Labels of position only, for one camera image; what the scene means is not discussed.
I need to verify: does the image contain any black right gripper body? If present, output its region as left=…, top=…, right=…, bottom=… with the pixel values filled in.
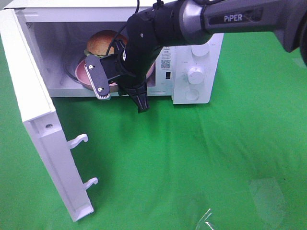
left=101, top=6, right=185, bottom=95

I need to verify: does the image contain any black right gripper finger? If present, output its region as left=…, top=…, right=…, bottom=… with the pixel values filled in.
left=127, top=83, right=150, bottom=113

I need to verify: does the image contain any toy hamburger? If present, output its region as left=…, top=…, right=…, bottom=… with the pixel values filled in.
left=84, top=30, right=117, bottom=58

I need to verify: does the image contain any round white door button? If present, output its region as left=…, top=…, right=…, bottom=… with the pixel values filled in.
left=185, top=90, right=199, bottom=101

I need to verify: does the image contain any white microwave knob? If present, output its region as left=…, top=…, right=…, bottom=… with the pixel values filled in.
left=187, top=67, right=205, bottom=85
left=191, top=43, right=210, bottom=57

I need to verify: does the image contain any pink round plate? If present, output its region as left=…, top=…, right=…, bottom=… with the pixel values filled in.
left=75, top=58, right=155, bottom=91

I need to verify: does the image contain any white microwave door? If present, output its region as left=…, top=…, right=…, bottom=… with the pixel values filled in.
left=0, top=9, right=98, bottom=221

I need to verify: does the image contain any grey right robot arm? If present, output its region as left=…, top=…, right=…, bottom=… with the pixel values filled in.
left=100, top=0, right=307, bottom=112

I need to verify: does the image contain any white warning label sticker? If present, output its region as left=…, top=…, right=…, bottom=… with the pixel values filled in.
left=160, top=46, right=172, bottom=71

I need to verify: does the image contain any glass microwave turntable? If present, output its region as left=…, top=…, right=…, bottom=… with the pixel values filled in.
left=63, top=56, right=84, bottom=83

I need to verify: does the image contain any white microwave oven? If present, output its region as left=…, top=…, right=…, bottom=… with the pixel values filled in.
left=0, top=0, right=223, bottom=104

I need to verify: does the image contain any clear tape patch on table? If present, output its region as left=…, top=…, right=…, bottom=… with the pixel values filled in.
left=249, top=178, right=286, bottom=230

